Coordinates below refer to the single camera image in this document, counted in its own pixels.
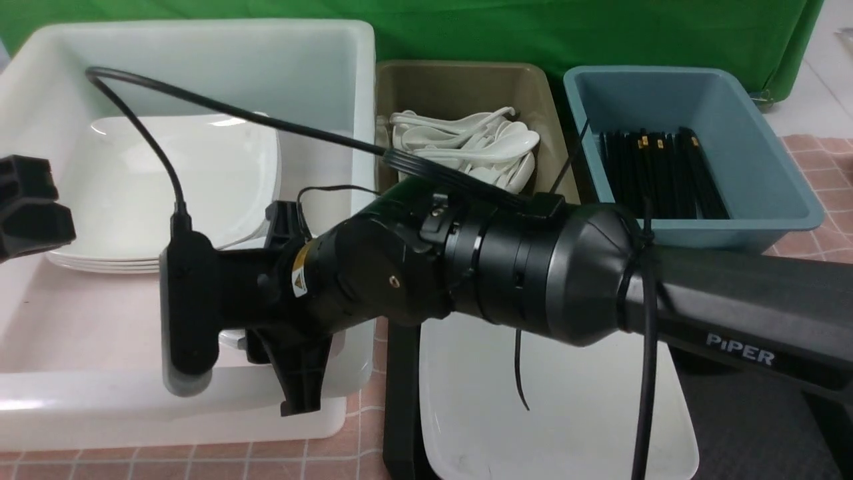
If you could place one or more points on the olive plastic bin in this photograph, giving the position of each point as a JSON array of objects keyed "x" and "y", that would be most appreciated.
[{"x": 451, "y": 91}]

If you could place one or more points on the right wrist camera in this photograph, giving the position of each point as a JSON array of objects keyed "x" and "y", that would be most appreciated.
[{"x": 189, "y": 287}]

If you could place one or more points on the white ceramic soup spoon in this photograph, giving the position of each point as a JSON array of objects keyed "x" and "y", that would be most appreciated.
[{"x": 504, "y": 149}]

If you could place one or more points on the large white plastic tub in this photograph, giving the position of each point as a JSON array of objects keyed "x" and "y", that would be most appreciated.
[{"x": 82, "y": 352}]

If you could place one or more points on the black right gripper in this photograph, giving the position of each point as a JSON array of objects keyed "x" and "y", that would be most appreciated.
[{"x": 389, "y": 260}]

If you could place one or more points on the stack of white square plates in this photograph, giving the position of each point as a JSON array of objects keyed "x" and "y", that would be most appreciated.
[{"x": 122, "y": 199}]

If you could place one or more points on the pile of white soup spoons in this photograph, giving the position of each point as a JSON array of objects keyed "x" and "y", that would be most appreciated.
[{"x": 407, "y": 131}]

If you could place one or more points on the large white square plate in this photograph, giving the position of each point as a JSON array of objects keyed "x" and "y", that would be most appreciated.
[{"x": 578, "y": 419}]

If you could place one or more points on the teal plastic bin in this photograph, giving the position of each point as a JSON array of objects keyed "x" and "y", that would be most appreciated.
[{"x": 762, "y": 187}]

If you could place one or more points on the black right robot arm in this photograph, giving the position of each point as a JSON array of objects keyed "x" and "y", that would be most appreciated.
[{"x": 574, "y": 274}]

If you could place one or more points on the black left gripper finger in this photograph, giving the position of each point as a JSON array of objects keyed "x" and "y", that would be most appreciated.
[{"x": 32, "y": 219}]

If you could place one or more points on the black plastic serving tray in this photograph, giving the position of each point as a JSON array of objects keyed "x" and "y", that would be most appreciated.
[{"x": 400, "y": 400}]

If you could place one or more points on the bundle of black chopsticks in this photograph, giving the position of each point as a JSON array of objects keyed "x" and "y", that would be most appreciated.
[{"x": 669, "y": 172}]

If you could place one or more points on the green backdrop cloth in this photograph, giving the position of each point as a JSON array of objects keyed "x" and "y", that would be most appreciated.
[{"x": 761, "y": 43}]

